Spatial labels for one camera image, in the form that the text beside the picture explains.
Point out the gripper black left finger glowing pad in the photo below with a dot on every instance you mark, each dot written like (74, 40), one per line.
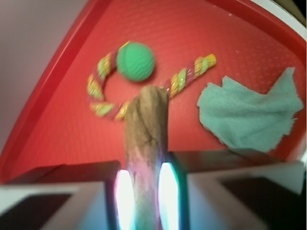
(66, 197)

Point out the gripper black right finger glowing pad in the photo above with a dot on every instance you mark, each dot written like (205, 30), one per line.
(231, 189)

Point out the brown wood chip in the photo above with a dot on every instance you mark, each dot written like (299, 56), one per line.
(146, 143)

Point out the teal cloth rag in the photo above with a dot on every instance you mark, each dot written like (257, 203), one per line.
(245, 119)

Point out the green rubber ball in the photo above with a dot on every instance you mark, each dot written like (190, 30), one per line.
(135, 61)

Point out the red plastic tray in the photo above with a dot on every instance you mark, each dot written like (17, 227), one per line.
(57, 127)

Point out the twisted multicolour rope toy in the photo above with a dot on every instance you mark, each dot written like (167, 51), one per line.
(107, 65)

